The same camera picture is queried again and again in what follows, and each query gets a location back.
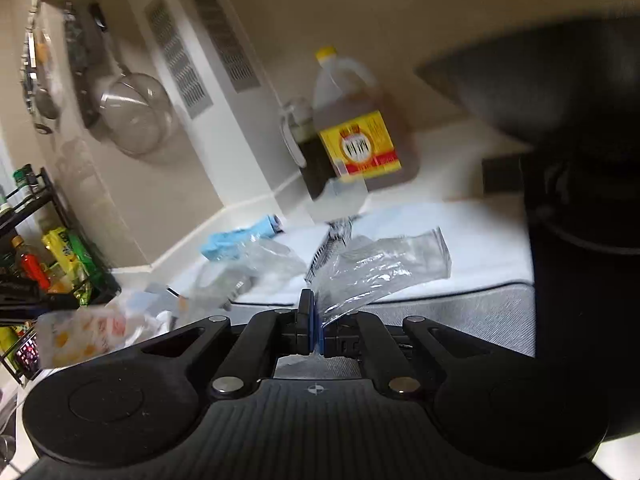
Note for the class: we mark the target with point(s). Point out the crumpled white wrapper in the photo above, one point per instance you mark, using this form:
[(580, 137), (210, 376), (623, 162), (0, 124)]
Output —
[(162, 317)]

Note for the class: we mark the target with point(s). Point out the grey felt mat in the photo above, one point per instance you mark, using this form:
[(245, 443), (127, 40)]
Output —
[(475, 320)]

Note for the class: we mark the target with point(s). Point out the crumpled clear plastic wrap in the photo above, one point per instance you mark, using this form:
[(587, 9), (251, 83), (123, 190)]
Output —
[(265, 265)]

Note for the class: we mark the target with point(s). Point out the metal mesh strainer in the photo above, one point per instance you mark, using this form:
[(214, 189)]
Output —
[(135, 110)]

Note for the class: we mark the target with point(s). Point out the cooking wine jug yellow label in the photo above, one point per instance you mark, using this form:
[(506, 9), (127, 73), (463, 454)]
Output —
[(360, 140)]

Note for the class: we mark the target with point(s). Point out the hanging metal ladle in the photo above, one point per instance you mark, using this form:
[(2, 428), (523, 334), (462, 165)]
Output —
[(45, 105)]

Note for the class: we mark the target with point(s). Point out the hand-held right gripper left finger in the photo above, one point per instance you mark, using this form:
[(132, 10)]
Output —
[(306, 325)]

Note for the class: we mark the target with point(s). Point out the hanging dark utensil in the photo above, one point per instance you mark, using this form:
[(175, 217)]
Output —
[(80, 55)]

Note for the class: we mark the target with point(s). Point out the white orange printed packet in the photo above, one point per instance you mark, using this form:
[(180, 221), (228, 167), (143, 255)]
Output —
[(85, 335)]

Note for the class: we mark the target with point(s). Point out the green cap bottle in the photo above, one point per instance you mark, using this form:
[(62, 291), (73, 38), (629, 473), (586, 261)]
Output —
[(24, 177)]

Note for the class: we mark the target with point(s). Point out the translucent plastic container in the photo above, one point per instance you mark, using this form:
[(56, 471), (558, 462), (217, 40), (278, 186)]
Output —
[(340, 200)]

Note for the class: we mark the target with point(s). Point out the white mat geometric print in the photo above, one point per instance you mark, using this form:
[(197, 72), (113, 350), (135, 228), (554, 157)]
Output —
[(475, 240)]

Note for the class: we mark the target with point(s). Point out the clear plastic bag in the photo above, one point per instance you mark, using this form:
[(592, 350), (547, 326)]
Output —
[(390, 265)]

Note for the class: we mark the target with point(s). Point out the black wok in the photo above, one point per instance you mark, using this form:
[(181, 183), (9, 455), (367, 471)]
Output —
[(550, 85)]

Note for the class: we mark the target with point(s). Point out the yellow green snack packet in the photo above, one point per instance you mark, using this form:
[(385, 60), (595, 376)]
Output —
[(70, 260)]

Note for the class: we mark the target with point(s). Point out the black gas stove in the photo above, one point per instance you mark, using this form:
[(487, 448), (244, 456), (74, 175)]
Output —
[(575, 260)]

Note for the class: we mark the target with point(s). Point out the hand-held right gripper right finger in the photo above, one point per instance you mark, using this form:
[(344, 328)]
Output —
[(337, 337)]

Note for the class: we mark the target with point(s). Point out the dark sauce dispenser bottle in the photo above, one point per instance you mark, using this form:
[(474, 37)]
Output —
[(312, 160)]

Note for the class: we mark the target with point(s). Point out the white wall vent grille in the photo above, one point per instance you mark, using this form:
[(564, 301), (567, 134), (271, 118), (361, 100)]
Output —
[(177, 60), (222, 35)]

